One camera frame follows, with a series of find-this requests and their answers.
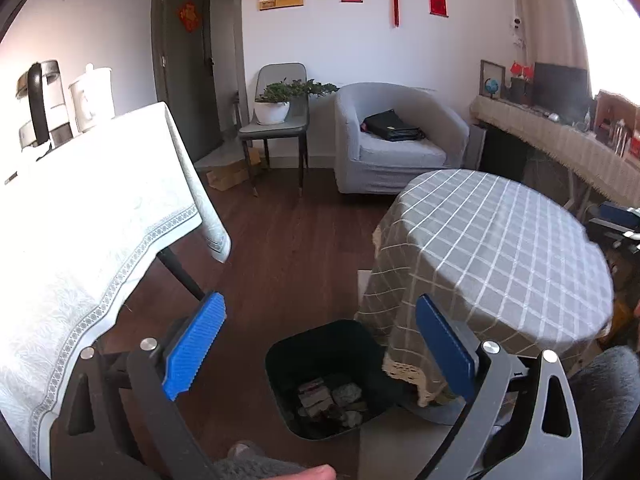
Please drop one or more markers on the black cabinet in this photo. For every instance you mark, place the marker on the black cabinet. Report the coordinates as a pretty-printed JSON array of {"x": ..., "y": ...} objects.
[{"x": 502, "y": 155}]

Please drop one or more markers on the black trash bin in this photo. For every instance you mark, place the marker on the black trash bin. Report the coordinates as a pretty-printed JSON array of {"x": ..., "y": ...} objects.
[{"x": 300, "y": 355}]

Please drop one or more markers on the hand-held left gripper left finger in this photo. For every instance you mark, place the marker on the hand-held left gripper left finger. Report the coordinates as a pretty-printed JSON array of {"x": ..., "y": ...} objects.
[{"x": 192, "y": 345}]

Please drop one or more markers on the round table with checked cloth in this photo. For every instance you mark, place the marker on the round table with checked cloth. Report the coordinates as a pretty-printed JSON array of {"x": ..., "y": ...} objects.
[{"x": 500, "y": 260}]

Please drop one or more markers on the grey armchair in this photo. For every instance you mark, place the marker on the grey armchair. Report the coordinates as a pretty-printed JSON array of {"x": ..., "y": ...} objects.
[{"x": 400, "y": 155}]

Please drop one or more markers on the glass kettle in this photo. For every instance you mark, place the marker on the glass kettle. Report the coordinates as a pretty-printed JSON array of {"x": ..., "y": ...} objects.
[{"x": 42, "y": 110}]

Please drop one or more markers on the person's grey trouser leg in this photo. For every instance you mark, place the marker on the person's grey trouser leg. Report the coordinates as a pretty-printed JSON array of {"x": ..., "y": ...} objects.
[{"x": 610, "y": 410}]

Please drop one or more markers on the printed snack packet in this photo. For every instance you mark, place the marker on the printed snack packet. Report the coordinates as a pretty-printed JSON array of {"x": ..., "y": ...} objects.
[{"x": 315, "y": 395}]

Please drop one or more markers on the person's left forearm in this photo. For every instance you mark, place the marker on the person's left forearm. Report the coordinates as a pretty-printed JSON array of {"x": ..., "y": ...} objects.
[{"x": 260, "y": 465}]

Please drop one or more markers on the beige curtain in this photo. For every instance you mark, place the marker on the beige curtain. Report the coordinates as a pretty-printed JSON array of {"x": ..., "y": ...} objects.
[{"x": 545, "y": 10}]

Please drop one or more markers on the cardboard box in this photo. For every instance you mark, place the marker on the cardboard box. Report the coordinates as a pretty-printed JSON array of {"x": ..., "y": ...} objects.
[{"x": 230, "y": 175}]

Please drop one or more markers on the small red flags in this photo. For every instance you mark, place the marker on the small red flags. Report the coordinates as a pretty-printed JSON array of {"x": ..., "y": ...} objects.
[{"x": 521, "y": 70}]

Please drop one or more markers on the grey door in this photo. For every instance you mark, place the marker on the grey door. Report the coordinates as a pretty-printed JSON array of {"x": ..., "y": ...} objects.
[{"x": 185, "y": 85}]

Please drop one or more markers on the white security camera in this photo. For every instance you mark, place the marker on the white security camera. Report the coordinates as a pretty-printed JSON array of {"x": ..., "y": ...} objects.
[{"x": 517, "y": 21}]

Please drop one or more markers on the white lidded mug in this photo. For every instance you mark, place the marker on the white lidded mug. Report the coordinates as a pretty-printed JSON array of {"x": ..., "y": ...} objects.
[{"x": 92, "y": 100}]

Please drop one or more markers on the table with white cloth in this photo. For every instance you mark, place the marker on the table with white cloth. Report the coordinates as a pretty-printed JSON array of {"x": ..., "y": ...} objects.
[{"x": 75, "y": 235}]

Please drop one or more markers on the red door decoration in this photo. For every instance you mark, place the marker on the red door decoration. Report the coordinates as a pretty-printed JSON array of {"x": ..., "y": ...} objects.
[{"x": 190, "y": 16}]

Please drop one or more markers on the potted plant in white pot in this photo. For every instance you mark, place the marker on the potted plant in white pot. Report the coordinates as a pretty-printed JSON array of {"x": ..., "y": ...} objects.
[{"x": 272, "y": 112}]

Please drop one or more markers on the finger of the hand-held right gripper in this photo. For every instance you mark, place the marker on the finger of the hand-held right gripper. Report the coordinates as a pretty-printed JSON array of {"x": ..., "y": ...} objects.
[
  {"x": 605, "y": 225},
  {"x": 615, "y": 209}
]

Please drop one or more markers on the crumpled grey paper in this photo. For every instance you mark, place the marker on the crumpled grey paper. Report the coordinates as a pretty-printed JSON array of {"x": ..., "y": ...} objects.
[{"x": 347, "y": 392}]

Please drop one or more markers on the grey chair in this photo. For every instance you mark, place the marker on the grey chair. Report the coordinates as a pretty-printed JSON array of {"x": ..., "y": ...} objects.
[{"x": 280, "y": 132}]

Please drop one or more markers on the small blue globe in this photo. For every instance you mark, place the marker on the small blue globe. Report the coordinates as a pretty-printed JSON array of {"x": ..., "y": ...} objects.
[{"x": 492, "y": 86}]

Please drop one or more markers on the black bag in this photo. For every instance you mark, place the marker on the black bag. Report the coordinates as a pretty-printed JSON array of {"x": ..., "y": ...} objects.
[{"x": 392, "y": 127}]

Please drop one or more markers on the wooden picture frame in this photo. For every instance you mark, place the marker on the wooden picture frame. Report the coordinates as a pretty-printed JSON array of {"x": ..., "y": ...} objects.
[{"x": 502, "y": 67}]

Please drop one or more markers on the desk with beige cloth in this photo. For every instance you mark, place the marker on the desk with beige cloth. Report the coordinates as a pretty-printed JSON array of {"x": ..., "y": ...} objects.
[{"x": 550, "y": 135}]

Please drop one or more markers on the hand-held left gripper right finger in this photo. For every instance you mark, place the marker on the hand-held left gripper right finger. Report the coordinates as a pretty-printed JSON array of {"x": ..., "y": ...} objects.
[{"x": 445, "y": 345}]

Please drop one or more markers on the black monitor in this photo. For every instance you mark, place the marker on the black monitor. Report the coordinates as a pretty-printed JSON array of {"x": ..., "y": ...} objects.
[{"x": 560, "y": 90}]

